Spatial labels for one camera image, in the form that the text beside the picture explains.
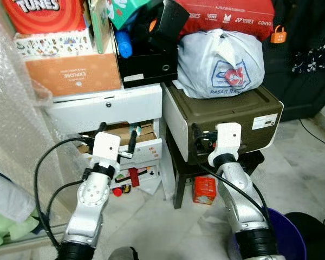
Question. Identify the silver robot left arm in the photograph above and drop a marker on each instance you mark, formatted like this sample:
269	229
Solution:
92	200

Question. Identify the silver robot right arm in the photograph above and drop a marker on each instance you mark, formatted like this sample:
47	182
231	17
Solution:
246	216

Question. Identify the brown cardboard piece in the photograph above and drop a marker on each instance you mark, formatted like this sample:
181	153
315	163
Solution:
143	132

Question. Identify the white drawer cabinet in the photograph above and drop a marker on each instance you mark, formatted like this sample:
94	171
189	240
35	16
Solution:
108	105

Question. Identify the small red ball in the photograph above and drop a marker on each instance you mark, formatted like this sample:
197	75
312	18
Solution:
117	192

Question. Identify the dark brown printer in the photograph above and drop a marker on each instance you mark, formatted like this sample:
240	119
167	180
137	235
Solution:
233	111

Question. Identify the black stool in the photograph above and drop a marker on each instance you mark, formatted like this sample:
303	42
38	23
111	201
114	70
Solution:
180	179

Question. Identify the orange cardboard box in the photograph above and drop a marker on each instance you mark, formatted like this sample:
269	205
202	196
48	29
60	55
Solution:
73	76

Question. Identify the white plastic shopping bag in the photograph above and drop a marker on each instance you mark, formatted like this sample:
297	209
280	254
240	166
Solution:
216	65

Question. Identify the black storage box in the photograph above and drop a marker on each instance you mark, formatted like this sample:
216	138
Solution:
149	67

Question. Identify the blue bottle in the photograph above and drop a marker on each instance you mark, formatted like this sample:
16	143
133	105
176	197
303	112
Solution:
123	44

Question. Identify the clear bubble wrap sheet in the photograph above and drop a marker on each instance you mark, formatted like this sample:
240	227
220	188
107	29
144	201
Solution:
16	124

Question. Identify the white patterned box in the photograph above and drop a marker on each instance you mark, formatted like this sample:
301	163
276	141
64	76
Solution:
54	44

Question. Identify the upright beige carton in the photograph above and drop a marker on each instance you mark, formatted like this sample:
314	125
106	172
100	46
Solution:
100	27

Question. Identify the grey robot left leg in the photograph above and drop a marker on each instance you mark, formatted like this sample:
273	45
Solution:
123	254

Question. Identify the white cloth bundle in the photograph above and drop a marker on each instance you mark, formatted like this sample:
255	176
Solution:
8	197

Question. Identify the teal tissue box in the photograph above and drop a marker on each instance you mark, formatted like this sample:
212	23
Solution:
124	12

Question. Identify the red sports brand bag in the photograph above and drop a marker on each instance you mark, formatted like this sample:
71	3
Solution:
227	13

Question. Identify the red cartoon print box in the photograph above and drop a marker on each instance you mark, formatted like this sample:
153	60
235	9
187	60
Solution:
43	19

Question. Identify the purple bucket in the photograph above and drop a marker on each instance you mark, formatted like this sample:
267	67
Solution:
290	238

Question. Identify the orange padlock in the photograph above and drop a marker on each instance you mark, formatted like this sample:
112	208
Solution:
278	36

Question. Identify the dark floral cloth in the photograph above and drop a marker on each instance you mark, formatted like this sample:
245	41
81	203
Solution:
314	54

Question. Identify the green foam pieces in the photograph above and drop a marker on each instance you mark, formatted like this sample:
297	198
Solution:
5	230

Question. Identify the black round base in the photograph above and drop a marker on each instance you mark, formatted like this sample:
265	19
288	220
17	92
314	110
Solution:
314	238

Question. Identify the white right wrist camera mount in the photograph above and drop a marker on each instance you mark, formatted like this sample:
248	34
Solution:
226	143

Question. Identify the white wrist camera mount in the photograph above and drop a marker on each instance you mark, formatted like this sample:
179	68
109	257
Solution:
226	143
105	147

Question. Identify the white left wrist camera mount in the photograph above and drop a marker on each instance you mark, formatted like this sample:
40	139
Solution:
105	147

